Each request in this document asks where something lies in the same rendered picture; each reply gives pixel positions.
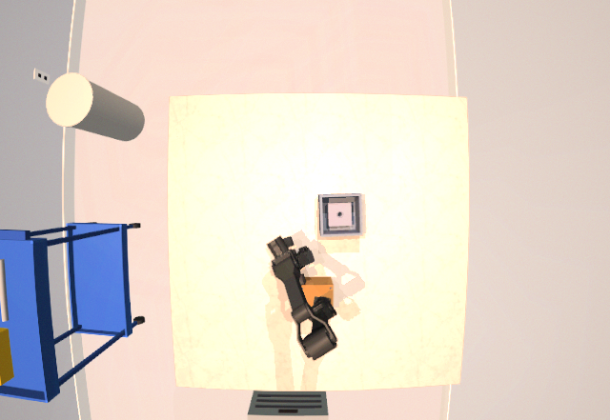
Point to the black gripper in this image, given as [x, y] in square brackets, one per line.
[289, 243]

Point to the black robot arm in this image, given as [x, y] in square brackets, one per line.
[285, 267]

